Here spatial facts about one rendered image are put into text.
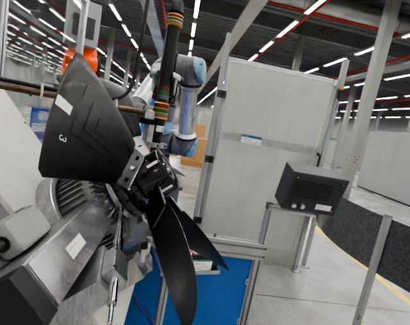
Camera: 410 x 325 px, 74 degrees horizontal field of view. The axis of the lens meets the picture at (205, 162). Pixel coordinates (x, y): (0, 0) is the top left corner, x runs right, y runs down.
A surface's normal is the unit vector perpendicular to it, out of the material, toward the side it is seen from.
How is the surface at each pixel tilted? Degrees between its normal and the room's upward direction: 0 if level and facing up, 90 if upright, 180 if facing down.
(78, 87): 73
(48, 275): 50
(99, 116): 79
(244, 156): 91
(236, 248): 90
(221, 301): 90
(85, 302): 102
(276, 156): 90
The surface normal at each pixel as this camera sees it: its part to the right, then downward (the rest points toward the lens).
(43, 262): 0.87, -0.50
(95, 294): 0.22, 0.39
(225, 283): 0.09, 0.16
